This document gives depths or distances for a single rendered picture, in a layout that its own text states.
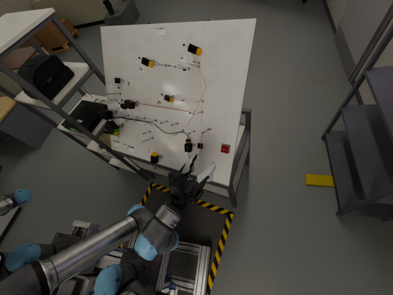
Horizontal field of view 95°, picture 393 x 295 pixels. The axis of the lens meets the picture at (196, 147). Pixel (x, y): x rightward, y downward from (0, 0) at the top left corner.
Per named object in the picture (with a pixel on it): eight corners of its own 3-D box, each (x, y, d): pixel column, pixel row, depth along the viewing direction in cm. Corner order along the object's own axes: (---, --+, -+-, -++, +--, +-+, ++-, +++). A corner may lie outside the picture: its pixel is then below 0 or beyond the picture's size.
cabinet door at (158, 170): (179, 181, 192) (165, 165, 159) (140, 167, 213) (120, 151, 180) (180, 179, 193) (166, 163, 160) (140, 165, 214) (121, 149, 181)
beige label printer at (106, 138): (117, 154, 198) (105, 145, 181) (102, 151, 205) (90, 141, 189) (130, 131, 210) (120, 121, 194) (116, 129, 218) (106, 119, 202)
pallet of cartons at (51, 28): (50, 39, 622) (26, 13, 554) (82, 33, 583) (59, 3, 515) (33, 57, 575) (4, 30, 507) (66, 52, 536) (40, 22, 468)
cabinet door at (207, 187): (229, 198, 171) (225, 184, 138) (179, 181, 192) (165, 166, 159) (230, 195, 172) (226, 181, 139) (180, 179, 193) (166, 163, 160)
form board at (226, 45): (113, 148, 176) (111, 149, 175) (102, 27, 141) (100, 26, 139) (229, 185, 131) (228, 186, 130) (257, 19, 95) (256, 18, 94)
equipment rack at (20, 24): (147, 181, 248) (-15, 58, 93) (116, 170, 271) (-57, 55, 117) (164, 150, 268) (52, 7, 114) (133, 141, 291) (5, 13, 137)
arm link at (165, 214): (151, 212, 58) (168, 226, 53) (159, 199, 59) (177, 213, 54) (162, 218, 63) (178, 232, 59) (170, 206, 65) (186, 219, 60)
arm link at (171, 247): (164, 220, 74) (152, 215, 65) (184, 237, 69) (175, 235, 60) (151, 237, 72) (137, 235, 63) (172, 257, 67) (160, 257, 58)
